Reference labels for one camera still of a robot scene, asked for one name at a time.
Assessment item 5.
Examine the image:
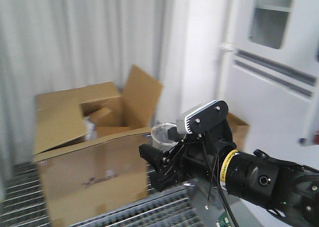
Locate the small cardboard box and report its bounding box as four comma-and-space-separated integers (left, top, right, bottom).
227, 113, 250, 151

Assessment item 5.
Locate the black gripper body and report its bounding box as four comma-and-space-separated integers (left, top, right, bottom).
150, 119, 236, 192

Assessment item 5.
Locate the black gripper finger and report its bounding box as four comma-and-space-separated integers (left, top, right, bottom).
139, 144, 164, 172
167, 126, 185, 141

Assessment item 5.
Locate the metal grating platform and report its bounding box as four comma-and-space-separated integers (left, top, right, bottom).
0, 163, 205, 227

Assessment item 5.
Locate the white cabinet with window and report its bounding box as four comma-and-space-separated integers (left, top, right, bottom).
218, 0, 319, 162

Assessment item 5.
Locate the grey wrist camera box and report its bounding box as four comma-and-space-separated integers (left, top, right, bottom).
176, 100, 229, 134

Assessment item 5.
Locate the clear glass beaker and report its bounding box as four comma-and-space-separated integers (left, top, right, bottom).
151, 122, 179, 152

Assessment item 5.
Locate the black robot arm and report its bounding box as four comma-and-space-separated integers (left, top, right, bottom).
139, 120, 319, 227

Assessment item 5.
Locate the large open cardboard box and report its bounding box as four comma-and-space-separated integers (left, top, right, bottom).
33, 65, 162, 227

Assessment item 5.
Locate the black loose cable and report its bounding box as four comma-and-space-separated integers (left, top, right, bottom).
203, 137, 240, 227

